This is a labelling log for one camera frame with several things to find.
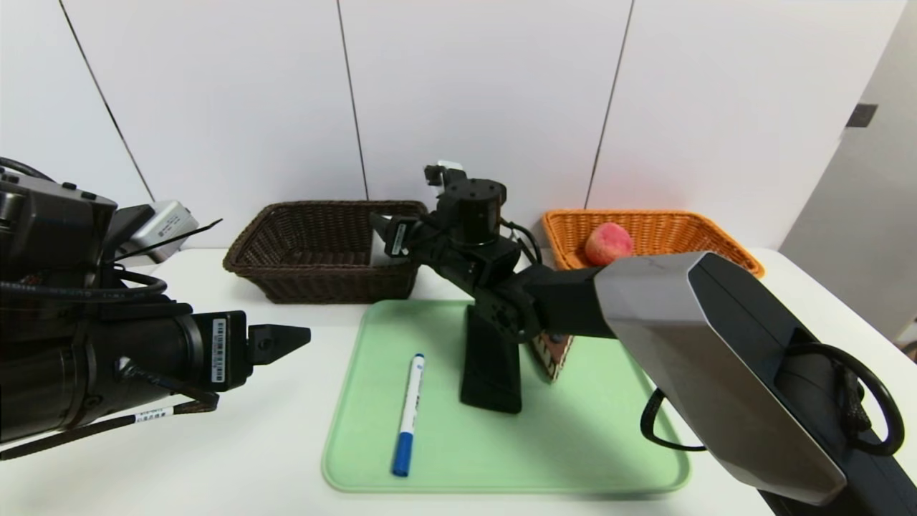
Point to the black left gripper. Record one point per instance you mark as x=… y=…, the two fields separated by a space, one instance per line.
x=223 y=350

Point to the chocolate blueberry cake slice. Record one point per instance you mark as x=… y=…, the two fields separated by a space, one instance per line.
x=555 y=358

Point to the red peach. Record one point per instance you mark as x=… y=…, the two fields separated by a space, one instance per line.
x=609 y=244

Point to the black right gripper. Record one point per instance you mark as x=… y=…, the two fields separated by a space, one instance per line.
x=398 y=238

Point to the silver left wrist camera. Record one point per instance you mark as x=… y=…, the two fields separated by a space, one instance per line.
x=161 y=226

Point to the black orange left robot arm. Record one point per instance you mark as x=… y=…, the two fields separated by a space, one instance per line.
x=57 y=373

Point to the black glasses case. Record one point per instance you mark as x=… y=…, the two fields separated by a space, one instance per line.
x=491 y=373

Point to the blue capped whiteboard marker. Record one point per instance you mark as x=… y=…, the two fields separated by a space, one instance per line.
x=408 y=416

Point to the orange wicker basket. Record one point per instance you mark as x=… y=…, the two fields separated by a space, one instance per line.
x=666 y=229

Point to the light green plastic tray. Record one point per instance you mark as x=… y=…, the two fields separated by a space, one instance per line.
x=587 y=430

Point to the thin black zip tie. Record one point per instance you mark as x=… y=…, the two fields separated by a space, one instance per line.
x=179 y=236

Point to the dark grey wall plate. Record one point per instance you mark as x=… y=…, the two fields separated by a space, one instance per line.
x=861 y=115

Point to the dark brown wicker basket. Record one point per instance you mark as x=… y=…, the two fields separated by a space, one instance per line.
x=315 y=287

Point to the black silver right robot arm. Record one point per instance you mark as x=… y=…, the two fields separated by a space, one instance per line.
x=716 y=358

